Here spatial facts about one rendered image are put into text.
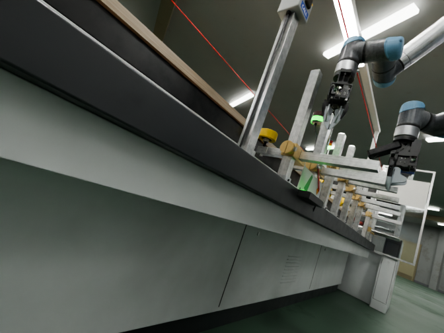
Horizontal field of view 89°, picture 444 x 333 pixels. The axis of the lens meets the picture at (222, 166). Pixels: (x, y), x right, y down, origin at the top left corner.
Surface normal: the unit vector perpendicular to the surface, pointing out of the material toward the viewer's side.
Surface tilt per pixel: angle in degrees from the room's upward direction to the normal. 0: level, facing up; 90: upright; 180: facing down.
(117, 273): 90
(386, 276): 90
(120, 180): 90
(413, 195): 90
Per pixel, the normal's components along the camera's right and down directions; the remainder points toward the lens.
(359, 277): -0.60, -0.33
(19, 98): 0.72, 0.16
